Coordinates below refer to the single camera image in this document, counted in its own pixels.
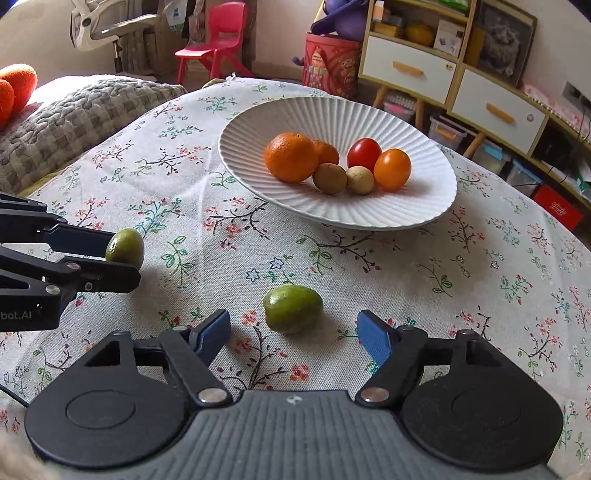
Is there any red plastic chair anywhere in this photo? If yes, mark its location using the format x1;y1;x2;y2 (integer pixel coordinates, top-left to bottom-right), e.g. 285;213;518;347
174;1;254;79

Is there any wooden desk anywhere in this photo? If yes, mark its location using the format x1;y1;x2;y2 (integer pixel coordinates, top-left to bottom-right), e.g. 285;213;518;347
152;0;260;75

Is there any brown kiwi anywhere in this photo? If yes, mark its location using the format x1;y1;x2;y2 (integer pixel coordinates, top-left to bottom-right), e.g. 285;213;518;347
312;163;348;195

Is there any clear storage bin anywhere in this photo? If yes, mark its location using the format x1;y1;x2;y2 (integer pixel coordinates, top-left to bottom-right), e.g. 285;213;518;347
429;115;467;151
383;90;419;123
471;141;509;174
505;159;543;197

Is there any beige round longan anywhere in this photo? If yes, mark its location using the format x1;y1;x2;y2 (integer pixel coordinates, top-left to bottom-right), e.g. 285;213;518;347
345;166;375;195

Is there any white box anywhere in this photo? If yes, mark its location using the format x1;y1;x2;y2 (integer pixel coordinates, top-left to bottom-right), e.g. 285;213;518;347
434;19;466;57

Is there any orange tomato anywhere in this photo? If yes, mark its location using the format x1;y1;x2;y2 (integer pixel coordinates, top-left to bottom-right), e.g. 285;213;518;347
373;148;413;192

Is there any orange plush toy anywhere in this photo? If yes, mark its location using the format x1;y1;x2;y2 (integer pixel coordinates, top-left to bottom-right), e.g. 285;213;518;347
0;64;38;128

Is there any black device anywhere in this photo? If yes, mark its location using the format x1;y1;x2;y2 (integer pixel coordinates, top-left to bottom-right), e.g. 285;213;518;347
538;131;573;162

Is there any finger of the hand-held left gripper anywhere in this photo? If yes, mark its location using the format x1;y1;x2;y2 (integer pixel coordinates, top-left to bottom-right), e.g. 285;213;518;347
0;194;112;257
0;246;142;301

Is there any floral tablecloth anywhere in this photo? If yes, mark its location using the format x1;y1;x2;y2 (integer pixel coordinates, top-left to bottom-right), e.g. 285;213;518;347
0;76;591;480

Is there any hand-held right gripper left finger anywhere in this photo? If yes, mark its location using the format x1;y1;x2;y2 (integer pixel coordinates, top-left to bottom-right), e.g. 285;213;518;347
83;308;233;408

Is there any pink lace cloth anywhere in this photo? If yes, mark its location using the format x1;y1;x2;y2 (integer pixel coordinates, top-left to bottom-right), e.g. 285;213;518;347
522;80;591;134

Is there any red toy storage bin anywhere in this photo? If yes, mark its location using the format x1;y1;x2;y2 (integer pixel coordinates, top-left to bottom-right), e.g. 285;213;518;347
302;32;363;100

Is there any wooden shelf cabinet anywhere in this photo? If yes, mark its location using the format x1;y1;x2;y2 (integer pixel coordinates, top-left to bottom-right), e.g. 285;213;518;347
358;0;551;158

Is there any yellow round ball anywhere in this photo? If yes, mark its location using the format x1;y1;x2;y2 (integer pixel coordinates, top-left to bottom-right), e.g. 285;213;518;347
405;23;435;47

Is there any red tomato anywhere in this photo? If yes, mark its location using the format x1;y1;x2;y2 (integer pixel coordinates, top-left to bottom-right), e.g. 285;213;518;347
346;137;383;172

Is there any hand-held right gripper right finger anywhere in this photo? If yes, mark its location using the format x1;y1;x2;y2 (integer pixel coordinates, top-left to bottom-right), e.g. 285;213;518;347
355;310;513;408

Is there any white ribbed plate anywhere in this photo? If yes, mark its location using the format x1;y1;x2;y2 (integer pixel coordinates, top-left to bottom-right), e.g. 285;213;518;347
218;96;458;230

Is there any grey checked blanket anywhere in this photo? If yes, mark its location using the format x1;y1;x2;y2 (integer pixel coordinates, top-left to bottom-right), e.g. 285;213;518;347
0;76;188;197

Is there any low wooden cabinet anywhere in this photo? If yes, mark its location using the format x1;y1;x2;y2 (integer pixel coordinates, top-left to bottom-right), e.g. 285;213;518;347
522;92;591;209

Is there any beige fuzzy cloth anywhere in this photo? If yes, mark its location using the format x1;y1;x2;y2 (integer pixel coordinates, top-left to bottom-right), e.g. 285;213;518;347
0;436;47;480

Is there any dark framed picture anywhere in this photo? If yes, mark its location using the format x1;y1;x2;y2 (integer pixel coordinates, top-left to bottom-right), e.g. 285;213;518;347
475;2;539;87

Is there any red box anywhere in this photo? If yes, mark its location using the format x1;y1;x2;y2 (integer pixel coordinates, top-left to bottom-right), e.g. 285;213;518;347
531;184;585;232

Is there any green jujube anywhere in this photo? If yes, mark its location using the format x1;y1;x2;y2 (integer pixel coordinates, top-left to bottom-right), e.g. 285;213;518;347
105;228;145;271
263;285;324;334

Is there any orange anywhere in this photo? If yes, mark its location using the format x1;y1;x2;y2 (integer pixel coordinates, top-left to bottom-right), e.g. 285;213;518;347
313;140;341;167
263;132;320;183

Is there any wall socket panel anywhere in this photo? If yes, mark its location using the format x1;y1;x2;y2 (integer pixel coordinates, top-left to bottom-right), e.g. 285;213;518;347
564;80;591;110

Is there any purple plush toy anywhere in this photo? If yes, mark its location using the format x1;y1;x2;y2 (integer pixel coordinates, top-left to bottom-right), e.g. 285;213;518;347
310;0;371;42

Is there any white office chair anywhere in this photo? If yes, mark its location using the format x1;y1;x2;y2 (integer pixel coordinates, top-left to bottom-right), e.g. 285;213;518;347
69;0;168;52

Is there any white drawer orange handle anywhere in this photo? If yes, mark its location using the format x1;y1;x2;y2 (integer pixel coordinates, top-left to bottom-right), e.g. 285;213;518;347
359;34;458;105
450;69;548;154

